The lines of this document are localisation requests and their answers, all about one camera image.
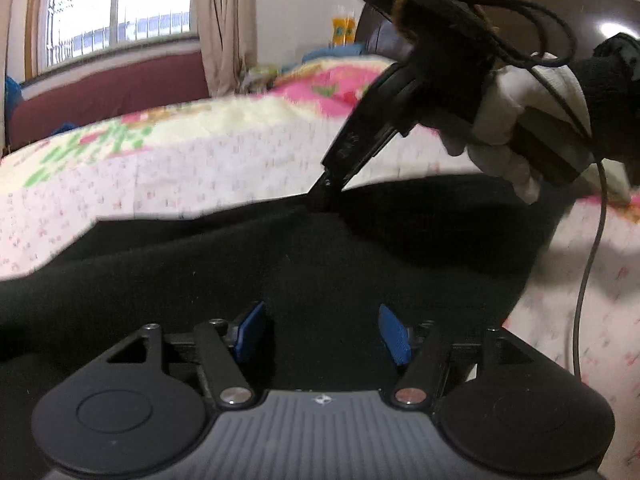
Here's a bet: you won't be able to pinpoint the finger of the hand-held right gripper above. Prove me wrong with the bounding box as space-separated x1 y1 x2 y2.
307 170 352 212

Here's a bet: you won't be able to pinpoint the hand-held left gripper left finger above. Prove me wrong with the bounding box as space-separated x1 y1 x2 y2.
107 301 273 408

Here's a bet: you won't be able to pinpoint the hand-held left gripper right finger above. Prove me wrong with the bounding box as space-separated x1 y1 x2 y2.
377 304 533 407

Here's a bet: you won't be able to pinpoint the black pants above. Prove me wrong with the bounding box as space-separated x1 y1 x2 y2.
0 172 581 411

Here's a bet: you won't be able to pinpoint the person's right forearm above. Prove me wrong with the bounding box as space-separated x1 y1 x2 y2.
572 32 640 188

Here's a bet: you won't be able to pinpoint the person's right hand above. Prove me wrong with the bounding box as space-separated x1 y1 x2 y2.
439 51 603 206

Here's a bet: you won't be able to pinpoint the dark wooden headboard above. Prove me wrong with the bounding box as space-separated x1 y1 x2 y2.
354 0 640 91

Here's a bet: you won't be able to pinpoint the blue cloth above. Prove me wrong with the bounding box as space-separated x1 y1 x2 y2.
302 44 363 63

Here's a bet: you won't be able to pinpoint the pink and yellow pillow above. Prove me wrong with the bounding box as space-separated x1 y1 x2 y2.
272 56 401 117

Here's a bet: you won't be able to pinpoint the floral bed sheet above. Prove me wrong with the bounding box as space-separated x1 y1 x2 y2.
0 92 640 480

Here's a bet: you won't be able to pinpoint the patterned cloth pile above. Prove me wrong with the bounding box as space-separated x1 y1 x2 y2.
245 62 281 92

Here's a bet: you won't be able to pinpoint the beige curtain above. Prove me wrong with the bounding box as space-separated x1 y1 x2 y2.
191 0 258 98

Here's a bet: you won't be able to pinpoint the barred window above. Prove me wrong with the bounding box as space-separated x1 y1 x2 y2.
25 0 197 78

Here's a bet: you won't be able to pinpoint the blue bag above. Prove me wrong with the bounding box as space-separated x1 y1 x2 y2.
4 75 25 118

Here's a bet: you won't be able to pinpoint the black cable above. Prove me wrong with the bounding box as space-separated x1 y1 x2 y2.
420 0 608 378

